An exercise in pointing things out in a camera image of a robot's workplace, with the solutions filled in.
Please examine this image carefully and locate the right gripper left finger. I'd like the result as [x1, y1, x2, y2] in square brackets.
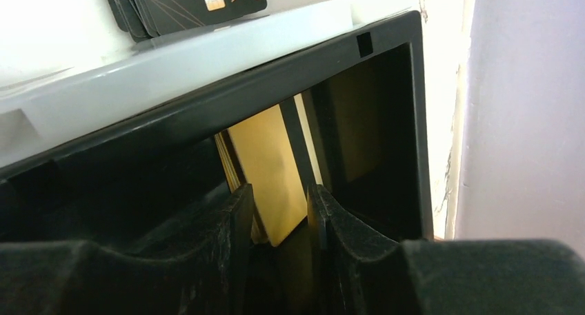
[1, 184, 255, 314]

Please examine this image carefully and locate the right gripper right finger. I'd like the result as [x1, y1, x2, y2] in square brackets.
[307, 184, 584, 314]

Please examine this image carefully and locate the gold card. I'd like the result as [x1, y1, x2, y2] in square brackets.
[227, 105, 307, 247]
[214, 130, 268, 244]

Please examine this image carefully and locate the black white card tray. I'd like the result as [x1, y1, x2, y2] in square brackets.
[0, 0, 435, 315]

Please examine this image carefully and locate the gold card in tray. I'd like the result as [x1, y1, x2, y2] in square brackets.
[214, 130, 268, 244]

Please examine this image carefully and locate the black card in tray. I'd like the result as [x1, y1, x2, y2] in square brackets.
[107, 0, 268, 43]

